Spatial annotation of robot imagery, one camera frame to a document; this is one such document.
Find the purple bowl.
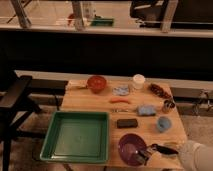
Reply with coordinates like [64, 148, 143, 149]
[118, 133, 147, 166]

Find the blue folded cloth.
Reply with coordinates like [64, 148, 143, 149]
[137, 105, 156, 116]

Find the black rectangular sponge block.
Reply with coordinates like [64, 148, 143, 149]
[117, 119, 138, 128]

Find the black chair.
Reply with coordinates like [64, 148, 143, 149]
[0, 75, 70, 171]

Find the small metal utensil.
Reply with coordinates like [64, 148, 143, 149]
[111, 109, 129, 113]

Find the yellow-handled spoon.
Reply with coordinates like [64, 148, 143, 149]
[70, 86, 87, 89]

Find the orange carrot toy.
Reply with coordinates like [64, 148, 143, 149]
[109, 98, 131, 104]

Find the light blue crumpled cloth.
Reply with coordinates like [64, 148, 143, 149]
[113, 85, 130, 96]

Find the red bowl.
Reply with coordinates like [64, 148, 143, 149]
[87, 75, 107, 93]

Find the green plastic tray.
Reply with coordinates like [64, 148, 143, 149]
[40, 111, 109, 164]

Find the brown pinecone-like object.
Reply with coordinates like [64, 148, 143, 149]
[149, 83, 171, 99]

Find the white cup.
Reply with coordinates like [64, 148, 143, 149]
[133, 74, 145, 89]

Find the small blue cup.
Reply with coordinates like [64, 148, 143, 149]
[156, 116, 172, 133]

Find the small brown jar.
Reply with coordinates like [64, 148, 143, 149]
[162, 100, 175, 113]

